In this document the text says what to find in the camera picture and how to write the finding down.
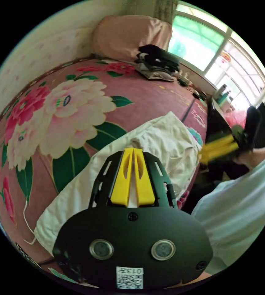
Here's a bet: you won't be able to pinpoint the person's left hand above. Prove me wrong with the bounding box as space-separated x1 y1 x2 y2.
174 272 214 289

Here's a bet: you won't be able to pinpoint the window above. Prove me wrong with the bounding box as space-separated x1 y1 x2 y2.
167 4 265 112

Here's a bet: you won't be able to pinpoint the person's body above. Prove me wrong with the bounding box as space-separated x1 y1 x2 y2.
191 142 265 275

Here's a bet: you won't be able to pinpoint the pink pillow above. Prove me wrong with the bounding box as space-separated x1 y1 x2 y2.
91 15 173 63

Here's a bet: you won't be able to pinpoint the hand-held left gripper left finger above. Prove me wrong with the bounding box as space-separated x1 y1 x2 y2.
110 147 134 206

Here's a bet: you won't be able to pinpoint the bed with pink floral sheet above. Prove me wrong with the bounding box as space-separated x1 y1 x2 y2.
0 57 209 286

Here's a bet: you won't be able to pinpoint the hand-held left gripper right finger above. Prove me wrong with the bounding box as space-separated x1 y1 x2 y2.
133 148 158 207

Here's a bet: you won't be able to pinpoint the pile of clothes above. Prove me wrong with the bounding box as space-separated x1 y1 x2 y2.
134 44 182 82

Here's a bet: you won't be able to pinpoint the white pants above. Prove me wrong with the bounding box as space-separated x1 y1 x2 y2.
22 111 203 257

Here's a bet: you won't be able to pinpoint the person's right hand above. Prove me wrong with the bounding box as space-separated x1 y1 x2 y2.
235 148 263 171

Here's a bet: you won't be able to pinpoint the curtain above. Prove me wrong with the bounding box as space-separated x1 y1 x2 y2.
154 0 179 24

